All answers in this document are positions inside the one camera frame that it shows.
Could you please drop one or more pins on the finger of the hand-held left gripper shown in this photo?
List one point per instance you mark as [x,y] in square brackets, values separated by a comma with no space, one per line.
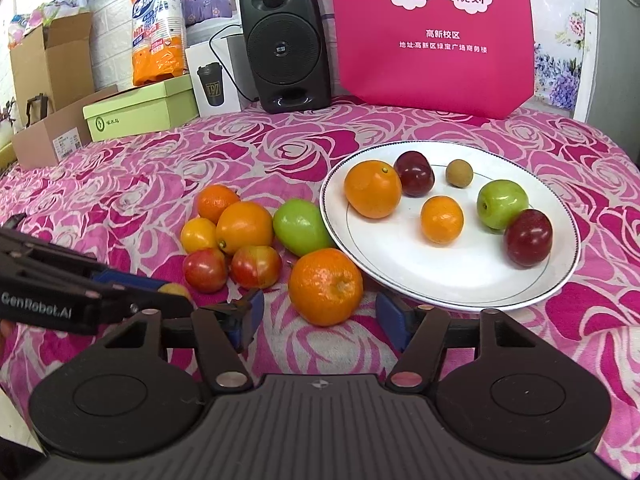
[160,305]
[125,280]

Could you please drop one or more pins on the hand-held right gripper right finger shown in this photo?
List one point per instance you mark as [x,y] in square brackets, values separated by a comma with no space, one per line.
[392,322]

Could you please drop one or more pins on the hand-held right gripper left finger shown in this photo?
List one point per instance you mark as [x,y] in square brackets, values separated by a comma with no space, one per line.
[252,317]

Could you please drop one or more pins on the red and green apple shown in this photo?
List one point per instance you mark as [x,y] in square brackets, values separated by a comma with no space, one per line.
[255,266]

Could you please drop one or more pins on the small red apple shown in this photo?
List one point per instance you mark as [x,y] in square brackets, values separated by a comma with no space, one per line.
[205,270]

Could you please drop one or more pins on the bumpy tangerine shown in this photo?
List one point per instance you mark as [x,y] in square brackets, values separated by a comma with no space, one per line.
[325,286]

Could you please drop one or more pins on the white plate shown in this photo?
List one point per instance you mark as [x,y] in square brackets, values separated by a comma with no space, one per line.
[450,270]

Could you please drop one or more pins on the small yellow orange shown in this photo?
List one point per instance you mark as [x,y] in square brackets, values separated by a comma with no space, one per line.
[198,234]

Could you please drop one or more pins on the elongated green apple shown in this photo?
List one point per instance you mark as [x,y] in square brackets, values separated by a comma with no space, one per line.
[300,226]

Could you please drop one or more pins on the large orange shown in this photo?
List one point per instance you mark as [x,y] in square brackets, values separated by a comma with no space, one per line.
[372,188]

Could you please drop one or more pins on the dark red apple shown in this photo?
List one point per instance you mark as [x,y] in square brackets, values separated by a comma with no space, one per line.
[527,237]
[414,172]

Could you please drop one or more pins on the round green apple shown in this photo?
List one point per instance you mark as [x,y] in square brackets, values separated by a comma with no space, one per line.
[501,204]

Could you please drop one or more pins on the pink rose tablecloth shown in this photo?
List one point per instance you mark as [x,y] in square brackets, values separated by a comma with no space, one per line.
[150,170]

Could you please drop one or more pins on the cardboard box with label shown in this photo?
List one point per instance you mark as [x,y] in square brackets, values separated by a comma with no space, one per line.
[45,140]

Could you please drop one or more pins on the green shoe box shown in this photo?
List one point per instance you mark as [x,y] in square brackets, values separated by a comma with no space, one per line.
[140,110]

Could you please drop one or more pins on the white box with cup picture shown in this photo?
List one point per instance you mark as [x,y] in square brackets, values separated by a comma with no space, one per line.
[212,85]

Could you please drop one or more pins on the open cardboard box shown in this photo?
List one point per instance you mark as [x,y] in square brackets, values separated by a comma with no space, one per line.
[60,65]

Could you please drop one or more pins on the orange paper cup package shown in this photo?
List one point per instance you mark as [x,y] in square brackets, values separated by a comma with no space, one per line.
[155,50]

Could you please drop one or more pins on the pink fabric bag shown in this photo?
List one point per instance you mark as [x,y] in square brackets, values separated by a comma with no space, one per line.
[430,80]

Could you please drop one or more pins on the black speaker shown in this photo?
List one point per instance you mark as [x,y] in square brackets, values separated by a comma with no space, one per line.
[285,50]

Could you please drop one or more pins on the purple bedding poster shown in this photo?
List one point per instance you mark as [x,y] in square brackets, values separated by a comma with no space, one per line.
[205,0]

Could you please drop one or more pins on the floral wall covering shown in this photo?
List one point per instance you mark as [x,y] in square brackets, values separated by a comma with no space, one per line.
[560,60]

